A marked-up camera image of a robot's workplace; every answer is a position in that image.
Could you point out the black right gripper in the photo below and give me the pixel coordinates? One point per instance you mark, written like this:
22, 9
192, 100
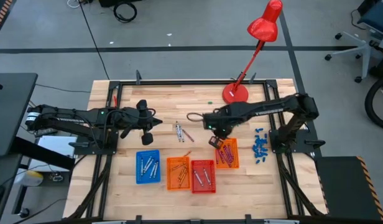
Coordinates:
222, 135

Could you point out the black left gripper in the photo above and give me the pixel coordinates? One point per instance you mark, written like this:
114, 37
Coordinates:
132, 118

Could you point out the pink marker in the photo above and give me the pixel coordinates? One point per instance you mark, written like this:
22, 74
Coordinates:
232, 154

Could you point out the orange plastic basket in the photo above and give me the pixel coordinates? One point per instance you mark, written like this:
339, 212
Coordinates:
235, 165
171, 186

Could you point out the orange crayon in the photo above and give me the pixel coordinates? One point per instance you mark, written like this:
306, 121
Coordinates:
178, 165
187, 153
181, 179
184, 176
181, 171

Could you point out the red plastic basket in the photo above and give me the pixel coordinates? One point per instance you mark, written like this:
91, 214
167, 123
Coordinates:
202, 188

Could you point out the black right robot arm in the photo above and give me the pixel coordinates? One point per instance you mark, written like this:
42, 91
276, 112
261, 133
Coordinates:
272, 109

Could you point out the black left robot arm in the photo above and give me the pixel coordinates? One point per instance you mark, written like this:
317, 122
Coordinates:
70, 116

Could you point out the red desk lamp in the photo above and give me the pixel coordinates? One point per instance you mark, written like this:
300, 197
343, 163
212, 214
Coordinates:
235, 95

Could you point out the red plastic tie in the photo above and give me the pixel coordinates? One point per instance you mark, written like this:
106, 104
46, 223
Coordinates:
115, 101

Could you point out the blue plastic basket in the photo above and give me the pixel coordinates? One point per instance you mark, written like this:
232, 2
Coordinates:
138, 180

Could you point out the black power adapter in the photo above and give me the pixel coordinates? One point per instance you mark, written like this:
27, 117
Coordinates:
43, 132

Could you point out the black box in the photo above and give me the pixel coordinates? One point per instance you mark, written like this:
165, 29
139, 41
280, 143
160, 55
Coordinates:
117, 2

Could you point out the black hazard-striped platform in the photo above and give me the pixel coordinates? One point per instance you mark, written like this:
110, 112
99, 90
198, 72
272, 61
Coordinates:
344, 186

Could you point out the yellow white object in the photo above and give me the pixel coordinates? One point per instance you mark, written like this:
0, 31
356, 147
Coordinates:
30, 178

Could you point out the black side desk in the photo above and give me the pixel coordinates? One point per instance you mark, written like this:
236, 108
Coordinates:
11, 109

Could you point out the office chair blue seat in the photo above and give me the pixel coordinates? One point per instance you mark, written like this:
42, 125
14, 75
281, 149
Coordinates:
365, 46

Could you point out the orange black vacuum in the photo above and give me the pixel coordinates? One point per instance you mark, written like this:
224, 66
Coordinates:
382, 67

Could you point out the hazard-striped floor mat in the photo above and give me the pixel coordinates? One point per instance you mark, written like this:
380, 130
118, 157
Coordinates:
0, 15

